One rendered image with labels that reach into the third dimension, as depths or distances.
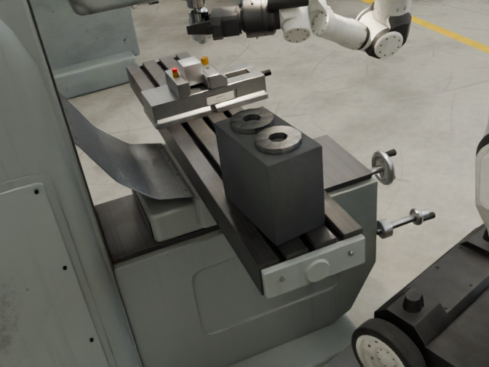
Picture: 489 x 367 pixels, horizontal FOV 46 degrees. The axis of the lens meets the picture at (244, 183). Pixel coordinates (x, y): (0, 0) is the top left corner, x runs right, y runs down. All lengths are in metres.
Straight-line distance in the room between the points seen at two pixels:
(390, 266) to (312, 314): 0.68
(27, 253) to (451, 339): 1.00
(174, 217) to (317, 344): 0.71
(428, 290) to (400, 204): 1.32
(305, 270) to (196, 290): 0.58
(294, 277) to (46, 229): 0.56
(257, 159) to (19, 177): 0.52
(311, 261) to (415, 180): 1.93
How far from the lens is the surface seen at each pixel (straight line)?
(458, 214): 2.81
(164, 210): 1.48
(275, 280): 1.12
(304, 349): 1.92
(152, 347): 1.73
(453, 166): 3.15
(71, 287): 1.45
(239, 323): 1.79
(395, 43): 1.54
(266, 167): 1.03
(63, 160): 1.30
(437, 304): 1.50
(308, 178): 1.09
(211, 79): 1.63
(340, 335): 1.96
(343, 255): 1.17
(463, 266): 1.64
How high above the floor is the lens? 1.67
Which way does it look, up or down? 33 degrees down
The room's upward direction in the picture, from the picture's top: 7 degrees counter-clockwise
